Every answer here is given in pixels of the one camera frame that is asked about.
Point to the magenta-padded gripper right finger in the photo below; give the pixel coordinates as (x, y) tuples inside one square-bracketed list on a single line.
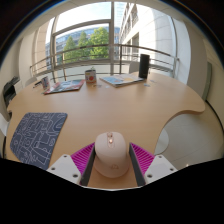
[(159, 166)]

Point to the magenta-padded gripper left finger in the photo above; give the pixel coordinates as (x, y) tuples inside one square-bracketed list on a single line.
[(65, 166)]

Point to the pale pink computer mouse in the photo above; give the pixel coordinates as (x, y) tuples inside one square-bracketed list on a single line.
[(111, 156)]

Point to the grey-blue patterned mouse pad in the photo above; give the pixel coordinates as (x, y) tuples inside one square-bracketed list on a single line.
[(36, 136)]

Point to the white chair with wooden legs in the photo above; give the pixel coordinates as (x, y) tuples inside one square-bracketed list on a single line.
[(3, 125)]

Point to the red-covered magazine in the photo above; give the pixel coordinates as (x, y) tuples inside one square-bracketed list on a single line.
[(65, 86)]

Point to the blue and white can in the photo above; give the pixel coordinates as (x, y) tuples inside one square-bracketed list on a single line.
[(45, 83)]

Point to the dark blue stapler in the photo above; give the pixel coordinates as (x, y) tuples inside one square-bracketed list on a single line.
[(36, 85)]

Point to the grey chair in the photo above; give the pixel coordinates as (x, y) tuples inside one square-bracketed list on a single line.
[(134, 67), (30, 81)]

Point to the white and red can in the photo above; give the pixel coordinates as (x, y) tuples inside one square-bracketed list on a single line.
[(90, 76)]

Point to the light blue magazine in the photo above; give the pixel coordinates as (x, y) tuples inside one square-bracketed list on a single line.
[(121, 80)]

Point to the black office printer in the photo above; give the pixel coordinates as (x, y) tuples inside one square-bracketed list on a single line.
[(9, 90)]

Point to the black upright box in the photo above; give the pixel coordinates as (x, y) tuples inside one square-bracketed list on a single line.
[(144, 66)]

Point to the metal balcony railing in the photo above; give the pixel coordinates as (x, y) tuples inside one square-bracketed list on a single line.
[(100, 46)]

